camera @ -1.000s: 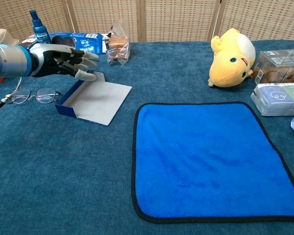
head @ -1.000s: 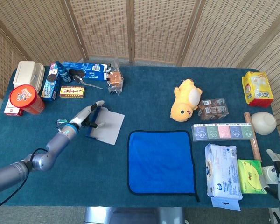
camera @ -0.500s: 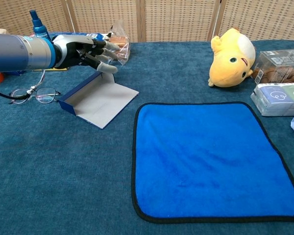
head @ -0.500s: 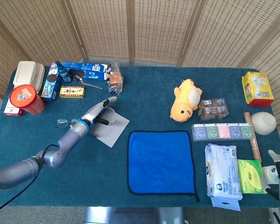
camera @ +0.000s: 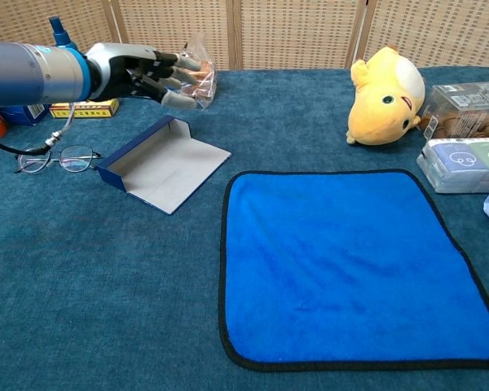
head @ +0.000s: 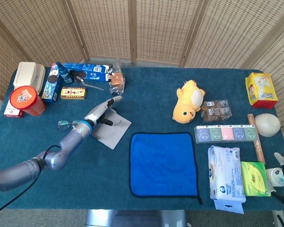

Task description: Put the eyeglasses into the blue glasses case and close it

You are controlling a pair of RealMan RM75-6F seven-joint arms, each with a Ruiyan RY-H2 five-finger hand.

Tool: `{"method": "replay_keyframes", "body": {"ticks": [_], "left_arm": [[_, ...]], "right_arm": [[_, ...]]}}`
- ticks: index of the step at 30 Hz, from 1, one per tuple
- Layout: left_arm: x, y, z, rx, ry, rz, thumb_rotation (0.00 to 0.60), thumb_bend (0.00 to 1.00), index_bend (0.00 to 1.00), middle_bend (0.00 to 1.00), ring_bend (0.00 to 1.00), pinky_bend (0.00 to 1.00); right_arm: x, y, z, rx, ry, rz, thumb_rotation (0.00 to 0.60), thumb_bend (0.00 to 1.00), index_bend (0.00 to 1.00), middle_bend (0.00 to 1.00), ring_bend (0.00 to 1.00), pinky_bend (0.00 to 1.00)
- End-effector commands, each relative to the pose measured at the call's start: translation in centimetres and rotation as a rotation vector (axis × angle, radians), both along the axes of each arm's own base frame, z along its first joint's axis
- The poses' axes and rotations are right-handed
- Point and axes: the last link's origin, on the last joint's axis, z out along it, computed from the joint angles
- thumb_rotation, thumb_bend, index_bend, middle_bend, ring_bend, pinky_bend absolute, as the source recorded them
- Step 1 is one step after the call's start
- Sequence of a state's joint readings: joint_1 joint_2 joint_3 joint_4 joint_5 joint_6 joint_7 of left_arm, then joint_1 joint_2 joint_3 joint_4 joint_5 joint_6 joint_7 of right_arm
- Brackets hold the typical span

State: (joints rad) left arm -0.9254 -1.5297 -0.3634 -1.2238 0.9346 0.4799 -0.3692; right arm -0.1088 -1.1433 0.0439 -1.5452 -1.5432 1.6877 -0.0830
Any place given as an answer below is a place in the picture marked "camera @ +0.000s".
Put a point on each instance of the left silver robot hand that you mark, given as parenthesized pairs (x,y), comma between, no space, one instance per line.
(118,69)

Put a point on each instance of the thin wire-frame eyeglasses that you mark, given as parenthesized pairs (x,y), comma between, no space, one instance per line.
(75,159)

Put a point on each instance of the blue glasses case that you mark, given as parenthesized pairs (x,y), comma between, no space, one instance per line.
(167,167)

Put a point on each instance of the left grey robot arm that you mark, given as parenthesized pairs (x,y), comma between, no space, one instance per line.
(32,73)

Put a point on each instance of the small yellow box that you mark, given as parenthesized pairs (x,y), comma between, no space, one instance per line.
(93,110)

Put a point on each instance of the blue spray bottle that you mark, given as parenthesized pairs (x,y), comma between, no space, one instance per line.
(60,34)

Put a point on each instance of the clear bag of bread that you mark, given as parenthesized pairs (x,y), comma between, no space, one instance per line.
(205,87)

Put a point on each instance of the short blue cookie box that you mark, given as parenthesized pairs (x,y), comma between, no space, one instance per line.
(24,114)

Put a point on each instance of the woven folding screen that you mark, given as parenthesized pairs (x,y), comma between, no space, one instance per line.
(293,32)

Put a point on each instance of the teal table cover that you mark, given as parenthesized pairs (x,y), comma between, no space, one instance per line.
(106,285)

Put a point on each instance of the yellow plush chick toy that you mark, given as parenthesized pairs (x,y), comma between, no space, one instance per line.
(383,110)

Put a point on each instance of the blue microfiber cloth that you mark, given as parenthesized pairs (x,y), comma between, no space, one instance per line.
(342,264)

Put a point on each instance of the clear box brown figurines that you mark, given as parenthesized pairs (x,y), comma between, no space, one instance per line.
(464,106)

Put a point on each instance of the pastel pocket tissue multipack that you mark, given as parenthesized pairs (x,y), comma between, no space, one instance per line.
(456,163)

